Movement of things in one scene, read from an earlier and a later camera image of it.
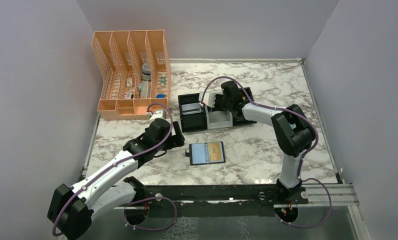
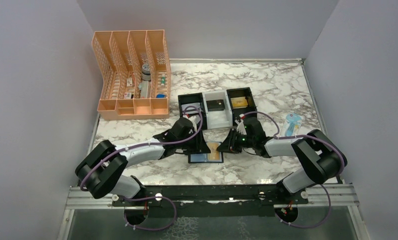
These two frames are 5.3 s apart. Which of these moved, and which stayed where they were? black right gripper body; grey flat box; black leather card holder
Moved: black right gripper body
Stayed: black leather card holder; grey flat box
